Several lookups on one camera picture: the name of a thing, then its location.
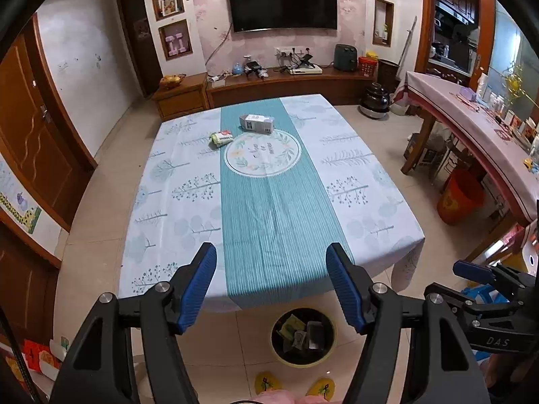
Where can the wooden door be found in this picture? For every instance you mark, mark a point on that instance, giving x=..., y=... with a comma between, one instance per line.
x=38, y=138

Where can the yellow fruit bowl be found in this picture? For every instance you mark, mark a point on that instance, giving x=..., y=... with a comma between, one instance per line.
x=170, y=82

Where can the black rice cooker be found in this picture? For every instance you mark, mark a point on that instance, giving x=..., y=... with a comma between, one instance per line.
x=375, y=102

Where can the white teal tablecloth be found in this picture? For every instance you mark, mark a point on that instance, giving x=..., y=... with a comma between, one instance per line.
x=270, y=204

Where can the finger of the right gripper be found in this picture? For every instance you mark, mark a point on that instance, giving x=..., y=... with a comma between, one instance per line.
x=458, y=303
x=474, y=273

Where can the dark green air fryer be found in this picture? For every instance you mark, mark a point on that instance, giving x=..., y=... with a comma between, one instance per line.
x=345, y=58

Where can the white green red packet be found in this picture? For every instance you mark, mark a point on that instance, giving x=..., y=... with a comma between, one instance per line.
x=221, y=138

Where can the yellow green tea bag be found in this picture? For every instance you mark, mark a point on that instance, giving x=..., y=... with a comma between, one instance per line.
x=291, y=327

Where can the blue plastic stool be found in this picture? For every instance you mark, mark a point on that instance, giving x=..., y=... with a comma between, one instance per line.
x=485, y=294

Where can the dining table pink cloth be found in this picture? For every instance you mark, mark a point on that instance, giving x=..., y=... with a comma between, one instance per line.
x=495, y=149

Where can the yellow slipper left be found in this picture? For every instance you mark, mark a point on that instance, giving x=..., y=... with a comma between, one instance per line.
x=266, y=381

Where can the white set-top box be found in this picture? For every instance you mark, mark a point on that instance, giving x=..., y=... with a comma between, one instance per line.
x=311, y=69

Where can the yellow slipper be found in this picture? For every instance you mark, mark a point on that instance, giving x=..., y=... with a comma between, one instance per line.
x=323, y=389
x=266, y=381

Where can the grey white carton box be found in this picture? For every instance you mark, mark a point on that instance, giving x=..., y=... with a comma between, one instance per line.
x=257, y=123

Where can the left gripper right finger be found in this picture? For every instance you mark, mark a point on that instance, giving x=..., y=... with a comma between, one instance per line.
x=351, y=284

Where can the red basket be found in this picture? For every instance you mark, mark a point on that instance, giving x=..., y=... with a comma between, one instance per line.
x=367, y=66

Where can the wall display shelf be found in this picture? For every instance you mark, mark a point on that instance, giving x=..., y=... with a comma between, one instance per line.
x=176, y=39

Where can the yellow slipper right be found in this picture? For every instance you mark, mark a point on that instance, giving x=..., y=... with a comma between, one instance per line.
x=323, y=389

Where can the red bucket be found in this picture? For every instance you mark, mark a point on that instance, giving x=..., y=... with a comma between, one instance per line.
x=462, y=196

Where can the wooden tv cabinet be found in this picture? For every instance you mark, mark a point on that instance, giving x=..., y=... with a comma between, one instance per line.
x=196, y=93

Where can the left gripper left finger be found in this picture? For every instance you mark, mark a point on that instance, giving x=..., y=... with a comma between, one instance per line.
x=190, y=285

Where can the yellow trash bin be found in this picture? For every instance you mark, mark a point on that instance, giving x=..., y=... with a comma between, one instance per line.
x=303, y=337

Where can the person right hand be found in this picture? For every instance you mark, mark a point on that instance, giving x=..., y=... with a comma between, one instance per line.
x=506, y=366

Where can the black television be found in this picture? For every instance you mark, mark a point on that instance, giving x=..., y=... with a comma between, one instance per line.
x=258, y=15

